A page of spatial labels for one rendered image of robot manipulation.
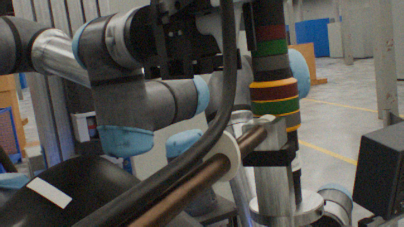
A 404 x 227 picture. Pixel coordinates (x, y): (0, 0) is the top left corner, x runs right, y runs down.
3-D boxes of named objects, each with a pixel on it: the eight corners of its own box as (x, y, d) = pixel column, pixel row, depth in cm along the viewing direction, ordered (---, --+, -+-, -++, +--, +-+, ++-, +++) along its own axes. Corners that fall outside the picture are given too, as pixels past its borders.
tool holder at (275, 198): (313, 241, 34) (302, 122, 33) (232, 236, 37) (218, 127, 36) (330, 200, 43) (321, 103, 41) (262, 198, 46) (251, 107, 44)
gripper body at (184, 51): (249, 68, 46) (180, 73, 55) (239, -14, 44) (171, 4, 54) (194, 79, 41) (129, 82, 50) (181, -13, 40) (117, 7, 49)
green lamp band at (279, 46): (283, 53, 36) (281, 39, 36) (245, 58, 38) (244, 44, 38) (292, 51, 39) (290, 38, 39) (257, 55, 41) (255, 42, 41)
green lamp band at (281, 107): (293, 114, 37) (292, 99, 36) (245, 116, 38) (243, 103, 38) (304, 104, 40) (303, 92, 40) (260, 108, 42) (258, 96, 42)
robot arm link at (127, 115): (181, 140, 65) (170, 68, 64) (130, 161, 56) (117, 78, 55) (142, 140, 70) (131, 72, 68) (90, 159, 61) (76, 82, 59)
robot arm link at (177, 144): (165, 176, 133) (158, 133, 131) (206, 166, 137) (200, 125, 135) (175, 186, 122) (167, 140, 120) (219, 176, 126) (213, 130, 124)
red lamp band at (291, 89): (292, 99, 36) (291, 84, 36) (243, 102, 38) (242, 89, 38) (303, 91, 40) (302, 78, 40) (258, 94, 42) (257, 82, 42)
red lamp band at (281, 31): (281, 38, 36) (279, 23, 36) (243, 43, 38) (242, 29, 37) (290, 36, 39) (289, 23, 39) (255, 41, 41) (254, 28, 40)
